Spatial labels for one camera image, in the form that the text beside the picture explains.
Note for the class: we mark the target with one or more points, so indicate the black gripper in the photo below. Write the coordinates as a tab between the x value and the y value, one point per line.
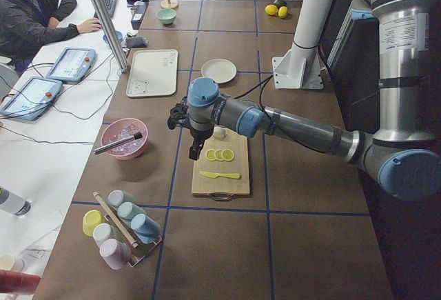
198	136

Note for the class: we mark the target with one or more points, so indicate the white steamed bun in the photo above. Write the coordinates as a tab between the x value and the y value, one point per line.
219	133

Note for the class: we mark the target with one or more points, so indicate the cream round plate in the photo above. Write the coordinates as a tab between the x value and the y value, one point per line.
220	70

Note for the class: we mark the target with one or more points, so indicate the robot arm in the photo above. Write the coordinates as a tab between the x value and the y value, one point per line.
385	134

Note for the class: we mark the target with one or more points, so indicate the cream rectangular tray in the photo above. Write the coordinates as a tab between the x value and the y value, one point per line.
153	73

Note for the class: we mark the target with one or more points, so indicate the lemon slice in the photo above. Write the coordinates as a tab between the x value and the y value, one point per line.
218	154
211	155
228	154

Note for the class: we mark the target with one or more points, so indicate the wooden cutting board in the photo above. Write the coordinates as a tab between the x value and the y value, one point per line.
222	169

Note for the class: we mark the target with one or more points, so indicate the yellow plastic knife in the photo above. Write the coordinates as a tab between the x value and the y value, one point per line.
214	175

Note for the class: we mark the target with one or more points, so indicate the metal brush tool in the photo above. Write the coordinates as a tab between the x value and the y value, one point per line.
119	143

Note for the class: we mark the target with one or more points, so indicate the pink bowl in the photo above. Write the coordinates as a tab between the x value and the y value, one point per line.
123	128

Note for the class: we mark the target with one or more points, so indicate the green cup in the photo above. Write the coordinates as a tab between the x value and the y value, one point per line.
127	211

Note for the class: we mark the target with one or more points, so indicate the grey cup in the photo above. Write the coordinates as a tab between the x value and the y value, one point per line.
117	197

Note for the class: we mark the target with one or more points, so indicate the blue cup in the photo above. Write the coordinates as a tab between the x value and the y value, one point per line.
145	228

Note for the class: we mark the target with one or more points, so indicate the cup rack with wooden bar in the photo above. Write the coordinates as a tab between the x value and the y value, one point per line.
138	249

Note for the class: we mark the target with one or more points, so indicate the yellow cup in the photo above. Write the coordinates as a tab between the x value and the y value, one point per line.
91	219

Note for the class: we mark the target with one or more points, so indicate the white cup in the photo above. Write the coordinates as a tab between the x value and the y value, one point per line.
103	232

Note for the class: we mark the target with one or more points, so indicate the grey folded cloth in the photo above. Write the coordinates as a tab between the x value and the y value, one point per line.
136	42

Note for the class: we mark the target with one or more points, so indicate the pink cup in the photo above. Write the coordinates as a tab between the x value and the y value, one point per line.
115	253

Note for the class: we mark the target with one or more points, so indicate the green bowl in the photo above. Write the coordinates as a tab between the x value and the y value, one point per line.
166	16

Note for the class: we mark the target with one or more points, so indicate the teach pendant tablet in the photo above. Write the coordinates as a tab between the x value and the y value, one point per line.
72	65
33	99

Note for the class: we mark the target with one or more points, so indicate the black box device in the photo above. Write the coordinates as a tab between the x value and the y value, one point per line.
138	12

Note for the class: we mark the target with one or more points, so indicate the yellow lemon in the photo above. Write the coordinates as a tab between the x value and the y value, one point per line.
283	12
271	10

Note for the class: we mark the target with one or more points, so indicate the green lime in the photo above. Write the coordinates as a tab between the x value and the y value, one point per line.
280	3

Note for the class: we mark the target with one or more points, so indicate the water bottle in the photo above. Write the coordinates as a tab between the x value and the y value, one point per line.
14	204

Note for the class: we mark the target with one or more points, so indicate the small paper cup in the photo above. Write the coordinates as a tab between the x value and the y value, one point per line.
11	263

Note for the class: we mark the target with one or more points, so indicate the seated person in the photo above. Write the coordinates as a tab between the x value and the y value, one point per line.
28	25

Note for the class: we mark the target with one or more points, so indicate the red cylinder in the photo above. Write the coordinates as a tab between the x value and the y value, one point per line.
18	282

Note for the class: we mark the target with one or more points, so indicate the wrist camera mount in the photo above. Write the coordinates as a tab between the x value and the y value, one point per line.
179	115

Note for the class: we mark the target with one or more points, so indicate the white pillar mount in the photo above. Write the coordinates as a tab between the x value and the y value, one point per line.
299	68

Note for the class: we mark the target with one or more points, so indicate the aluminium frame post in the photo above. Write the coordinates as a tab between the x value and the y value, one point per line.
110	33

